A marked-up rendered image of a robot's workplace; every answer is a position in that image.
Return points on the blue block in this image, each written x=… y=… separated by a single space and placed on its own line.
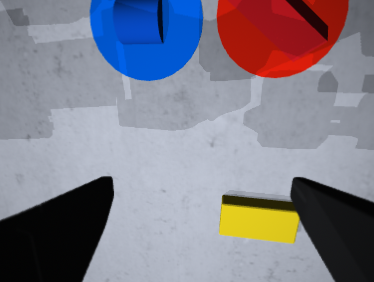
x=138 y=21

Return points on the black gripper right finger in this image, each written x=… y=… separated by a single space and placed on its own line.
x=340 y=226

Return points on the red circle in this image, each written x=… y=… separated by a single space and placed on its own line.
x=251 y=50

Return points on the blue circle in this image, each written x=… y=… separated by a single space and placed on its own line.
x=182 y=29

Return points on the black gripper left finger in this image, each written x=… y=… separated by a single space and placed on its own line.
x=55 y=241

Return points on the yellow block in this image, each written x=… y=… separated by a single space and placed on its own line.
x=255 y=218

